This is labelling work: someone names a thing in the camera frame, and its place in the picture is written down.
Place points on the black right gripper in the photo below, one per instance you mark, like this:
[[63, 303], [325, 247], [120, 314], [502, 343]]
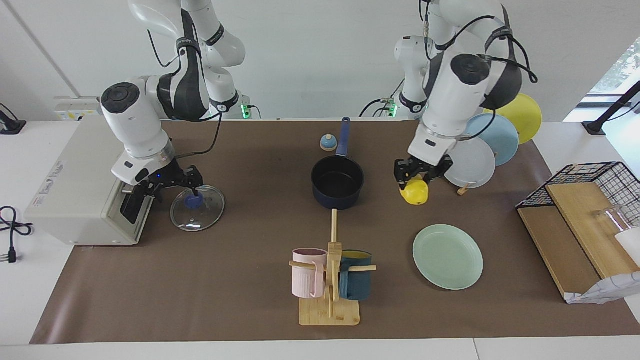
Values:
[[162, 179]]

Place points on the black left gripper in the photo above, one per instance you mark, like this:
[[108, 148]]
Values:
[[422, 167]]

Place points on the glass lid with blue knob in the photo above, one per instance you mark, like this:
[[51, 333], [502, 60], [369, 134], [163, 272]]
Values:
[[197, 217]]

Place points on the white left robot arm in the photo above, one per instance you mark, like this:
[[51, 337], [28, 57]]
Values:
[[455, 100]]

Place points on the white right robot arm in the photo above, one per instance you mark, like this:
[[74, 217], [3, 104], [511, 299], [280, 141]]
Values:
[[145, 125]]

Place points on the wooden plate rack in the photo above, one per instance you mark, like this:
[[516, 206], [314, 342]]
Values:
[[464, 190]]

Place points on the grey plate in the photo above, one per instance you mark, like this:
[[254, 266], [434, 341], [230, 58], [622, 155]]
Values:
[[475, 165]]

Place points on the mint green plate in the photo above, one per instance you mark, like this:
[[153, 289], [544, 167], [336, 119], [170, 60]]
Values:
[[447, 256]]

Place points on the light blue plate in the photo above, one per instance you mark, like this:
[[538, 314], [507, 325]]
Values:
[[500, 142]]

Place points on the yellow plate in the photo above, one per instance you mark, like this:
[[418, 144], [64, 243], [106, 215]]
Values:
[[527, 117]]

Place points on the dark blue saucepan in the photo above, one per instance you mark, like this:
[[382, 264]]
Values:
[[337, 180]]

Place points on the brown table mat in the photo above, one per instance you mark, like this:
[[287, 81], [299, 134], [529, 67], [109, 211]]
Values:
[[225, 260]]

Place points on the beige toaster oven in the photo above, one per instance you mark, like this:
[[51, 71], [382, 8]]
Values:
[[75, 200]]

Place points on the dark teal mug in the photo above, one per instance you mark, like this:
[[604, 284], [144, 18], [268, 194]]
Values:
[[356, 285]]

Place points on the pink ribbed mug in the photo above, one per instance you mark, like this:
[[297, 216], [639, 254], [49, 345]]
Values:
[[307, 275]]

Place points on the wooden mug tree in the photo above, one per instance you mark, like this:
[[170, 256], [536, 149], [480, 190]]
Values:
[[330, 312]]

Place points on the wooden shelf board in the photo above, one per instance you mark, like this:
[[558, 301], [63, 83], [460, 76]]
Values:
[[575, 215]]

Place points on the clear glass cup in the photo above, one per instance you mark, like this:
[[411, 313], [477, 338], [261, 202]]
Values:
[[615, 217]]

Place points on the black clamp stand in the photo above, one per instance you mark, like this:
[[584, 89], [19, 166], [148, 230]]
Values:
[[607, 112]]

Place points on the white crumpled cloth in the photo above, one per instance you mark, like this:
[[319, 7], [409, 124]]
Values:
[[607, 290]]

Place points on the white cup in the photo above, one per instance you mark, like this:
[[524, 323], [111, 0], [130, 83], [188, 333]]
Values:
[[631, 245]]

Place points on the window with greenery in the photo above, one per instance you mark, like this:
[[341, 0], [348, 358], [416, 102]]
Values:
[[620, 70]]

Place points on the white wall socket strip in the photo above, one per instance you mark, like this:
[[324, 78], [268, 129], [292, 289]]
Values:
[[75, 107]]

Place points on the black desk mount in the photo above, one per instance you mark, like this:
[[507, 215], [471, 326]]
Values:
[[10, 125]]

